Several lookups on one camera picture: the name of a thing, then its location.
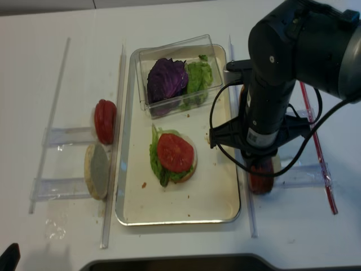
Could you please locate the black object bottom left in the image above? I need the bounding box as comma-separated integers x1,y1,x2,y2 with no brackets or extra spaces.
0,243,21,271

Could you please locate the lettuce leaf on bun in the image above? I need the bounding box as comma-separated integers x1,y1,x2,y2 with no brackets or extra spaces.
149,125,187,187

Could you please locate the black cable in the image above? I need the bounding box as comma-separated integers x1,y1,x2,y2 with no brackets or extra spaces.
209,80,361,178

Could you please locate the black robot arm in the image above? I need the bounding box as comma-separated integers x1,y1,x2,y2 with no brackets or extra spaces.
209,1,360,177

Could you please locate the stack of meat slices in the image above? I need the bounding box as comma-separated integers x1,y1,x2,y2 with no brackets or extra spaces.
249,155,281,195

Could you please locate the pale bun half upright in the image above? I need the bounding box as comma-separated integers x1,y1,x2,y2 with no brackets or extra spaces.
84,143,109,200

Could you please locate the purple cabbage leaf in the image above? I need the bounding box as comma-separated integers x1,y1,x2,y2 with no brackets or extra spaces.
147,58,188,105

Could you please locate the clear far left rail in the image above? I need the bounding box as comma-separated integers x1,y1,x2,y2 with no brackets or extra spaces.
28,37,71,215

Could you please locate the clear plastic box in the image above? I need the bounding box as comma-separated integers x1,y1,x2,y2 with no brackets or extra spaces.
135,34,225,119

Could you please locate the dark object bottom edge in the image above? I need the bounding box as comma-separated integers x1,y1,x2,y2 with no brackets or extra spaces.
82,255,277,270

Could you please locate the white metal baking tray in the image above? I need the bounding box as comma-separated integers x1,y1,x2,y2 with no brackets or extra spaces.
115,50,242,226

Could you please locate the tomato slice on bun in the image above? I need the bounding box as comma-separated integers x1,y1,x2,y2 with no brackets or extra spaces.
157,133,195,173

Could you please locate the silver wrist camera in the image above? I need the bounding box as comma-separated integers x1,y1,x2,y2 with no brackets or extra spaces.
223,59,253,87

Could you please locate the stack of tomato slices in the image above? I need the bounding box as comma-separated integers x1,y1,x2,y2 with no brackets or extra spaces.
94,99,117,145

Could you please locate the red plastic strip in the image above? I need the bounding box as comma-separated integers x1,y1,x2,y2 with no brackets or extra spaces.
300,82,338,215

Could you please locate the clear rail left of tray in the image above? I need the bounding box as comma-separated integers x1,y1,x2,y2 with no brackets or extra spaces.
100,43,126,249

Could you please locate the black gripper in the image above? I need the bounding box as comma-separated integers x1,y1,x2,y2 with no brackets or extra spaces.
209,111,310,172

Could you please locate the green lettuce in box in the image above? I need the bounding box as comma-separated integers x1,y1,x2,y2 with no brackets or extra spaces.
180,55,213,110

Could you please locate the bottom bun on tray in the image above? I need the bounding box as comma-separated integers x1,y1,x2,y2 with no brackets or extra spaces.
169,134,198,183

